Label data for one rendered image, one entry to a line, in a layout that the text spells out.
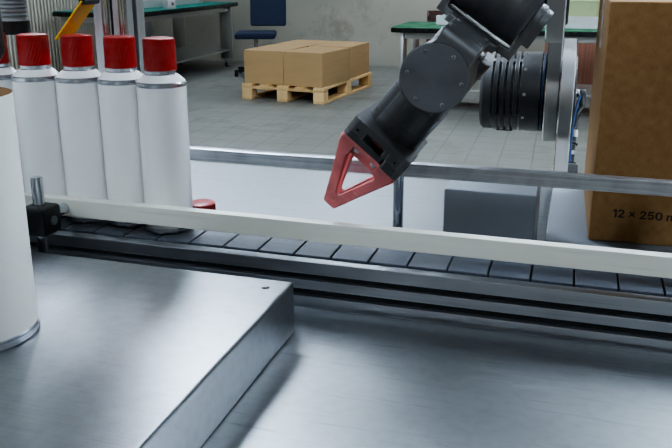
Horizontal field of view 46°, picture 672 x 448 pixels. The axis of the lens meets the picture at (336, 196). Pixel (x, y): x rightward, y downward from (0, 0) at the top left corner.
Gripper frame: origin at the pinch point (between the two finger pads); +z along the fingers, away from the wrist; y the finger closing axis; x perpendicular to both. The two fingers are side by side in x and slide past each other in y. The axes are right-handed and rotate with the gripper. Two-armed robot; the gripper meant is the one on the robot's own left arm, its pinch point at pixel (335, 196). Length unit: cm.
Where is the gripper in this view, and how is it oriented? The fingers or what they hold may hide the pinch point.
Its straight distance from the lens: 78.8
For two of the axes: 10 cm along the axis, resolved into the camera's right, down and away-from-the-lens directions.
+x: 7.4, 6.7, -0.4
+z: -6.1, 7.0, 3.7
